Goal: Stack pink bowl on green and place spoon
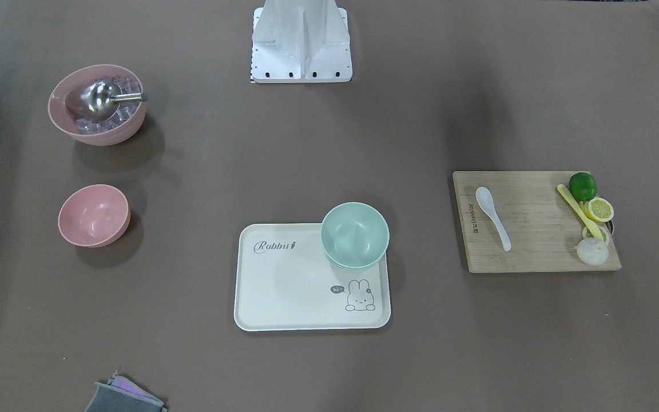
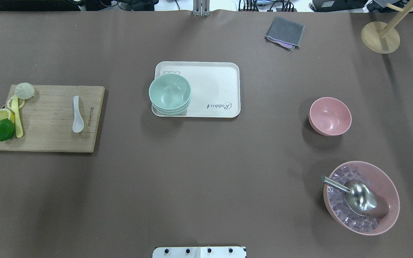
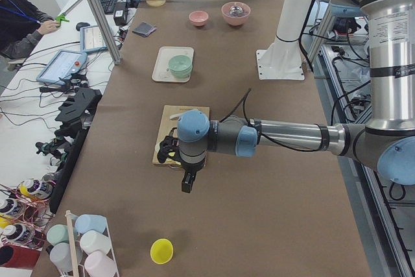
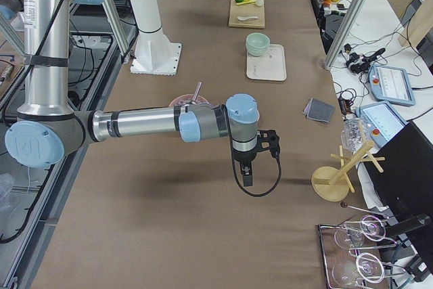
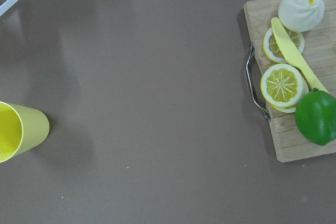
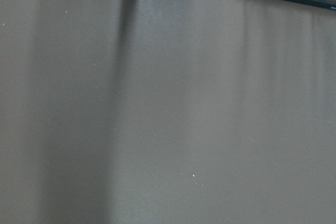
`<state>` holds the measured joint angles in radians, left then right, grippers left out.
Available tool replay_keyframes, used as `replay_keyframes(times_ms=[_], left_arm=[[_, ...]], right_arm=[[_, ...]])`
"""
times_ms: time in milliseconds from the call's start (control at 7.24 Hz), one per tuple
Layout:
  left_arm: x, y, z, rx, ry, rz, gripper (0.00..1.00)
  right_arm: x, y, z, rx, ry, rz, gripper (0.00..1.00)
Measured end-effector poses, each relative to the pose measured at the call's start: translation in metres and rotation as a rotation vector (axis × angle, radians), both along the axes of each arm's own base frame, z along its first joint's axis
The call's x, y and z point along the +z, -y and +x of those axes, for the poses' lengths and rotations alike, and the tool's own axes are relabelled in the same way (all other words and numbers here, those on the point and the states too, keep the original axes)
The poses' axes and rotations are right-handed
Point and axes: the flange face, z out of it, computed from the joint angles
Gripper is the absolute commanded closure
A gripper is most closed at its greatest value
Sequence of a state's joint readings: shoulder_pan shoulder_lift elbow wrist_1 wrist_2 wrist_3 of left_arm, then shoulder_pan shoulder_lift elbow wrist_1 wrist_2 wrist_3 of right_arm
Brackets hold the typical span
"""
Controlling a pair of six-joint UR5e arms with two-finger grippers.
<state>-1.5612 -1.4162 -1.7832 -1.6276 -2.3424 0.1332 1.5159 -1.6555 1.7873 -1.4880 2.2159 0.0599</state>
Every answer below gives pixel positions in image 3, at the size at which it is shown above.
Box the white wire cup rack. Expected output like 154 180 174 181
65 210 120 276

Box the large pink ice bowl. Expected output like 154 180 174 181
221 1 251 26

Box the pink cup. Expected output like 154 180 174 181
84 250 117 277

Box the seated person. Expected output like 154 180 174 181
1 0 60 59

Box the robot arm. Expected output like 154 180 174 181
176 0 414 193

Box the blue teach pendant tablet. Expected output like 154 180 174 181
36 49 88 85

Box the copper wire bottle rack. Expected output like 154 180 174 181
1 182 55 250

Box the green bowl stack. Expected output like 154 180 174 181
168 55 193 78

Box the mint green cup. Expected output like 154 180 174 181
46 224 69 246

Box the grey cup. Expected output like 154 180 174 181
49 242 73 272

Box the yellow plastic cup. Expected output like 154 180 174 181
150 238 174 265

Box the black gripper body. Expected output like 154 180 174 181
181 158 206 193

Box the white cup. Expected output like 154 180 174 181
80 230 112 254

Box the wooden cutting board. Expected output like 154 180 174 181
152 105 210 169

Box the white ceramic spoon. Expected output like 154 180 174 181
169 109 197 120

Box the cream serving tray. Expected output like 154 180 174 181
152 46 194 83

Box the oolong tea bottle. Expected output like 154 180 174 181
1 199 32 219
3 224 34 245
19 179 53 200

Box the light blue cup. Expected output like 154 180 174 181
75 214 107 234

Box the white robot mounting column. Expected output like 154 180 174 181
257 0 314 80

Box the grey folded cloth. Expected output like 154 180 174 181
132 22 157 37

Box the small pink bowl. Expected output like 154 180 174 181
188 10 209 27

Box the aluminium frame post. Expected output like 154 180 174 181
87 0 121 65

